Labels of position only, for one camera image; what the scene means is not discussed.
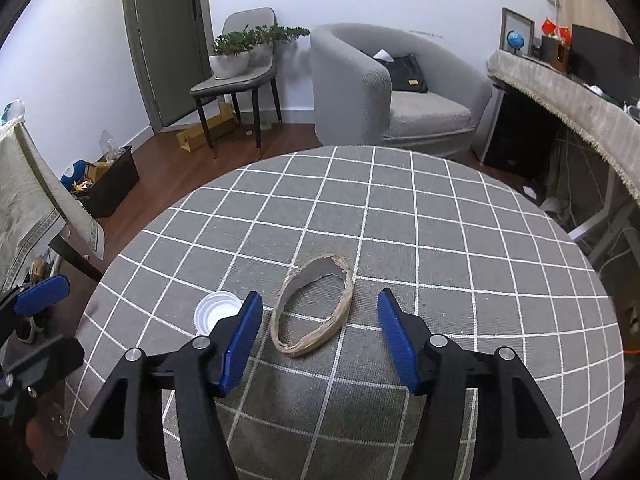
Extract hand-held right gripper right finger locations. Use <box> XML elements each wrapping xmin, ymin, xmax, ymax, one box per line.
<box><xmin>377</xmin><ymin>287</ymin><xmax>583</xmax><ymax>480</ymax></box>

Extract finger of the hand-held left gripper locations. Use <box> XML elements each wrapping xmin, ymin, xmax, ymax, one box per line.
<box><xmin>0</xmin><ymin>275</ymin><xmax>71</xmax><ymax>318</ymax></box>
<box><xmin>2</xmin><ymin>336</ymin><xmax>85</xmax><ymax>401</ymax></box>

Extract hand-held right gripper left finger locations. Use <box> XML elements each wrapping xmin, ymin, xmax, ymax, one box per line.
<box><xmin>59</xmin><ymin>291</ymin><xmax>264</xmax><ymax>480</ymax></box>

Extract white plastic lid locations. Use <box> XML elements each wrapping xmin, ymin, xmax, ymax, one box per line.
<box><xmin>194</xmin><ymin>290</ymin><xmax>244</xmax><ymax>336</ymax></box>

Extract brown paper tape ring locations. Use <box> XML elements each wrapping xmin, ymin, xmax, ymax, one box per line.
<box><xmin>270</xmin><ymin>253</ymin><xmax>355</xmax><ymax>359</ymax></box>

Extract beige patterned table cover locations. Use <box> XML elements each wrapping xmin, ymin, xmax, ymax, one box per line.
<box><xmin>0</xmin><ymin>120</ymin><xmax>107</xmax><ymax>293</ymax></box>

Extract grey checked tablecloth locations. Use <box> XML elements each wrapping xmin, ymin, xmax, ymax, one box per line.
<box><xmin>65</xmin><ymin>145</ymin><xmax>626</xmax><ymax>480</ymax></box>

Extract black storage bin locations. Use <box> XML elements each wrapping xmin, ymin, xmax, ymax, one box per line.
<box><xmin>62</xmin><ymin>145</ymin><xmax>141</xmax><ymax>218</ymax></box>

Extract white and blue plastic bag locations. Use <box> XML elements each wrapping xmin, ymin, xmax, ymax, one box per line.
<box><xmin>0</xmin><ymin>100</ymin><xmax>26</xmax><ymax>126</ymax></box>

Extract flat cardboard box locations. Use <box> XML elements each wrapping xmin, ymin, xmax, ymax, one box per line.
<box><xmin>176</xmin><ymin>102</ymin><xmax>236</xmax><ymax>153</ymax></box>

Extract grey armchair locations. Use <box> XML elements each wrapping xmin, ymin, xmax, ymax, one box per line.
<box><xmin>310</xmin><ymin>22</ymin><xmax>493</xmax><ymax>158</ymax></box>

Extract grey-green door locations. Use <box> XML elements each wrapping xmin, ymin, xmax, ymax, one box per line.
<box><xmin>120</xmin><ymin>0</ymin><xmax>213</xmax><ymax>133</ymax></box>

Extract black bag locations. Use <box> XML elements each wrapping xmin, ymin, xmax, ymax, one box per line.
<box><xmin>375</xmin><ymin>53</ymin><xmax>429</xmax><ymax>94</ymax></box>

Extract potted green plant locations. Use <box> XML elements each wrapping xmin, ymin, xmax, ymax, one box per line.
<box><xmin>210</xmin><ymin>24</ymin><xmax>311</xmax><ymax>80</ymax></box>

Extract desk with beige fringed cover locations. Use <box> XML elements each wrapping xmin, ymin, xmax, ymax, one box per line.
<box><xmin>487</xmin><ymin>49</ymin><xmax>640</xmax><ymax>211</ymax></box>

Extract grey dining chair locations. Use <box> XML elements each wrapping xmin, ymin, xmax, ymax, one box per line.
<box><xmin>190</xmin><ymin>7</ymin><xmax>283</xmax><ymax>160</ymax></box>

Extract brown desk organiser box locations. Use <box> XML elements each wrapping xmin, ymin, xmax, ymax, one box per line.
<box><xmin>540</xmin><ymin>35</ymin><xmax>572</xmax><ymax>71</ymax></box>

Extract black monitor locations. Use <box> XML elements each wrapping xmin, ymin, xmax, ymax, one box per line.
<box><xmin>570</xmin><ymin>24</ymin><xmax>640</xmax><ymax>103</ymax></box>

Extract small red flags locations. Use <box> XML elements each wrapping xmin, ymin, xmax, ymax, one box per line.
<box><xmin>542</xmin><ymin>17</ymin><xmax>571</xmax><ymax>41</ymax></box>

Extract grey picture frame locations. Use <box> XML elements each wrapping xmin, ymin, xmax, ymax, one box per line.
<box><xmin>501</xmin><ymin>7</ymin><xmax>536</xmax><ymax>57</ymax></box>

